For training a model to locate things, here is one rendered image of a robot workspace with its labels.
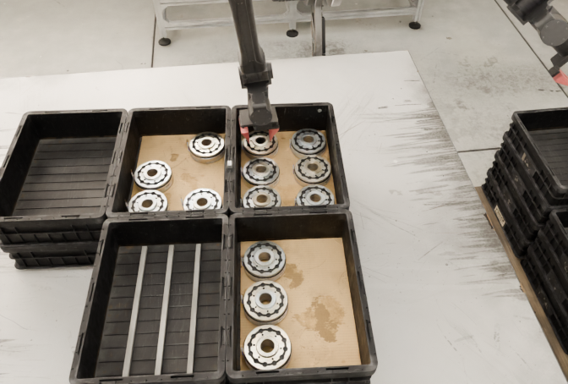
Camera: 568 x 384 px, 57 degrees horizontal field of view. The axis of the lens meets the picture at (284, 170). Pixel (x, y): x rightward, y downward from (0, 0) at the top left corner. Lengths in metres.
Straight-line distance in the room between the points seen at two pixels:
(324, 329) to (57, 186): 0.84
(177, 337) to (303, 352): 0.28
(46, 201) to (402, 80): 1.31
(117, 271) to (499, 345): 0.96
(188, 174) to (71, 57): 2.17
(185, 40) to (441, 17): 1.74
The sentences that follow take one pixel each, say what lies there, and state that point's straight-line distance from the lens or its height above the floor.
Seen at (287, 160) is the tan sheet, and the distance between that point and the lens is 1.52.
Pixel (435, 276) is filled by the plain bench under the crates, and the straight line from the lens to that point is 1.50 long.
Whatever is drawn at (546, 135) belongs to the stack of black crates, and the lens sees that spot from 2.34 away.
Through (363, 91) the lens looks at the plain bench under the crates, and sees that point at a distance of 1.98.
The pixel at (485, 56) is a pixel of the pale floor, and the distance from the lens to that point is 3.57.
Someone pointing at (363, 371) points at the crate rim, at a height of 0.93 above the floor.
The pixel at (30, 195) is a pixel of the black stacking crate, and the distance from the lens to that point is 1.59.
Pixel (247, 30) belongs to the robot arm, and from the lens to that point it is 1.17.
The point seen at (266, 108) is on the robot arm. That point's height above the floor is 1.07.
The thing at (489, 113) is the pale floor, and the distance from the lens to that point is 3.14.
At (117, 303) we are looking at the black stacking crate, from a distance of 1.31.
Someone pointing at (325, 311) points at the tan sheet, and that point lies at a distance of 1.25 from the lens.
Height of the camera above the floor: 1.94
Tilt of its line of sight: 48 degrees down
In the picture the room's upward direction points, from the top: straight up
